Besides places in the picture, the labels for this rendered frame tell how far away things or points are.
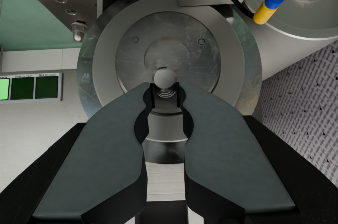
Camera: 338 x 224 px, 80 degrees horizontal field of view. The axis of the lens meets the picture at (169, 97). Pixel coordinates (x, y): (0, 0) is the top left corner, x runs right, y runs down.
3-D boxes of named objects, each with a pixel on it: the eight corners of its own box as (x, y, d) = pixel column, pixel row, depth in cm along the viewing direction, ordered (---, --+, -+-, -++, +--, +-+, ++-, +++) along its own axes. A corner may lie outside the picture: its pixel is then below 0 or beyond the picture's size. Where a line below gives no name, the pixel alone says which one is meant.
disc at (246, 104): (256, -18, 17) (268, 165, 15) (254, -14, 18) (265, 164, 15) (82, -16, 17) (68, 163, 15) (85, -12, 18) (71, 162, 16)
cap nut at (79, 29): (83, 21, 50) (83, 39, 49) (89, 28, 53) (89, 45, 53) (68, 22, 50) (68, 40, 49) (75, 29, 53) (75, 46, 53)
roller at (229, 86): (241, -8, 16) (250, 143, 14) (199, 76, 41) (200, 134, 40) (96, -6, 16) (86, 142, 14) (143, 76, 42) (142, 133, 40)
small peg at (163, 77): (181, 72, 11) (170, 95, 11) (179, 83, 14) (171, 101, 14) (158, 62, 11) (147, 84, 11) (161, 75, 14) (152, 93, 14)
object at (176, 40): (221, 10, 15) (221, 115, 13) (216, 24, 17) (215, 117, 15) (118, 8, 15) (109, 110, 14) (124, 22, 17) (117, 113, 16)
